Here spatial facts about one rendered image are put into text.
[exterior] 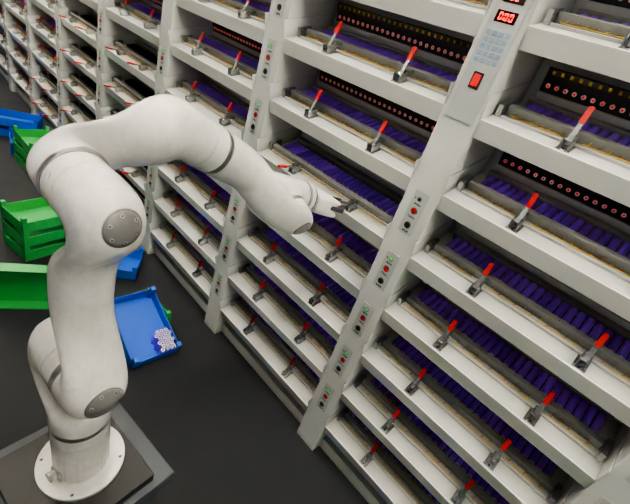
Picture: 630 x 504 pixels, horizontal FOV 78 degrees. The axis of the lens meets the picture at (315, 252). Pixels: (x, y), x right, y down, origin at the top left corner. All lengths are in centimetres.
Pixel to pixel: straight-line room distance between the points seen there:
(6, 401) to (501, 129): 172
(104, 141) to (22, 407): 123
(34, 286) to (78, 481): 107
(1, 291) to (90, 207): 155
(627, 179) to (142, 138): 84
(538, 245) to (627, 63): 36
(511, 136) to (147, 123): 72
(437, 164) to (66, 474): 113
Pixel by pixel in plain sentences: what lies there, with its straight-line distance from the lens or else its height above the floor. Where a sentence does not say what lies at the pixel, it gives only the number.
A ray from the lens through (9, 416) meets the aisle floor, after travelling 173.
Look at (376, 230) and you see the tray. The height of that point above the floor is 92.
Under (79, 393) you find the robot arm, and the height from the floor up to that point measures 72.
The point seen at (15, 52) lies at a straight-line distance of 472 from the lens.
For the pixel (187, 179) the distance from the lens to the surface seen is 202.
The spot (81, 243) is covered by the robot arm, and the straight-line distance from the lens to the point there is 60.
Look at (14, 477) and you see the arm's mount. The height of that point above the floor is 31.
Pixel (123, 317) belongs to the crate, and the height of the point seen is 9.
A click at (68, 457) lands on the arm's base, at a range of 110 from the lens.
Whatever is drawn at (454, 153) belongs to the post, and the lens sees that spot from 101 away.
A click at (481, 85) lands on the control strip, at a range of 100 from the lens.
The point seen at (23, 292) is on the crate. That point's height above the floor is 5.
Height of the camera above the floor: 137
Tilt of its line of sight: 29 degrees down
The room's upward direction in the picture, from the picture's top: 20 degrees clockwise
